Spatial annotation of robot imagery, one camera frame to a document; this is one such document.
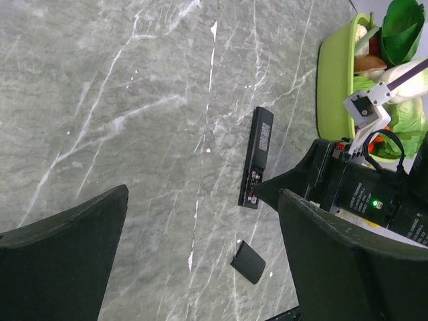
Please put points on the large napa cabbage toy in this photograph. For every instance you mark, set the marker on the large napa cabbage toy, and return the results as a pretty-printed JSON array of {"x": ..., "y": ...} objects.
[{"x": 412, "y": 88}]

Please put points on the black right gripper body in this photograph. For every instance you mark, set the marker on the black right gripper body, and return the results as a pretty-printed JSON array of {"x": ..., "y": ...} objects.
[{"x": 329, "y": 178}]

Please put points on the black battery compartment cover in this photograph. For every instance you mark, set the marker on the black battery compartment cover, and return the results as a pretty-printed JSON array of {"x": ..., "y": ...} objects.
[{"x": 248, "y": 263}]

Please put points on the black remote control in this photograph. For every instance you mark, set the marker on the black remote control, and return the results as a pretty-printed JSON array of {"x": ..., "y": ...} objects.
[{"x": 256, "y": 157}]

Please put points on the round green cabbage toy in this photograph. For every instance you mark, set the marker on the round green cabbage toy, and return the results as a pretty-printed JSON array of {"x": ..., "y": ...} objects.
[{"x": 408, "y": 116}]

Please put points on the dark green spinach toy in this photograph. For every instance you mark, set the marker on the dark green spinach toy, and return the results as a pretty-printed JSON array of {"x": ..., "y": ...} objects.
[{"x": 401, "y": 31}]

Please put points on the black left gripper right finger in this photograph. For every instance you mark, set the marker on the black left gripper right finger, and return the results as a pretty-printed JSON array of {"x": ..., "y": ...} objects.
[{"x": 344, "y": 272}]

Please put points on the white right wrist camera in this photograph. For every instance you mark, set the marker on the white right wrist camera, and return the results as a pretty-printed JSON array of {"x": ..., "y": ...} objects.
[{"x": 367, "y": 111}]

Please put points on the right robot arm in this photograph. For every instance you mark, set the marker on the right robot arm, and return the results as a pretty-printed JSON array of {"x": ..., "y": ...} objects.
[{"x": 410, "y": 220}]

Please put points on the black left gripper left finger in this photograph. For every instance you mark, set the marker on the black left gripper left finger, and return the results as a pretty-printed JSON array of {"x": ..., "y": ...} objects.
[{"x": 58, "y": 268}]

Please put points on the green vegetable basket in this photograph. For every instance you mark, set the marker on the green vegetable basket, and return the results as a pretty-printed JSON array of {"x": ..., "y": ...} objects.
[{"x": 335, "y": 74}]

